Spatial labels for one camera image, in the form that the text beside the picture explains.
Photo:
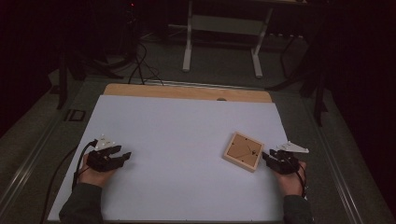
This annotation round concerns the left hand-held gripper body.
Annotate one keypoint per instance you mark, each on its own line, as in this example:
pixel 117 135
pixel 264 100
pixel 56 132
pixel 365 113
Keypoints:
pixel 99 160

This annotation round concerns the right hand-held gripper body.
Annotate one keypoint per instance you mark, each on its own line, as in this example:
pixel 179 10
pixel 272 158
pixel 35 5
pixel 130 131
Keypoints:
pixel 286 163

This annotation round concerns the square wooden box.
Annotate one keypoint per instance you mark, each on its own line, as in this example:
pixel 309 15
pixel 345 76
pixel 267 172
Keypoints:
pixel 243 151

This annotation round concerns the person's left hand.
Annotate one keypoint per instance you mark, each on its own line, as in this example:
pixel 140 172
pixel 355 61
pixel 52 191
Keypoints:
pixel 93 178

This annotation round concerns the person's right hand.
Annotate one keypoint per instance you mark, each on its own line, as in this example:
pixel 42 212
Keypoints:
pixel 291 183

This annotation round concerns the white table mat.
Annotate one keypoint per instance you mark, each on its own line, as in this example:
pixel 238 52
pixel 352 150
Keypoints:
pixel 174 140

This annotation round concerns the black square floor box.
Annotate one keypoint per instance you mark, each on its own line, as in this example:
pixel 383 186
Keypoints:
pixel 74 115

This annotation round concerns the black metal stand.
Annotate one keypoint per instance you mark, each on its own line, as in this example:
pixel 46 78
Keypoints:
pixel 317 93
pixel 63 81

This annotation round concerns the metal floor rail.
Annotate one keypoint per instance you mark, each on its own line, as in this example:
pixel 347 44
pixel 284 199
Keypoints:
pixel 337 174
pixel 28 168

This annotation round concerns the white metal desk frame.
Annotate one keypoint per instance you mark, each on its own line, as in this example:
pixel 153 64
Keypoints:
pixel 224 26

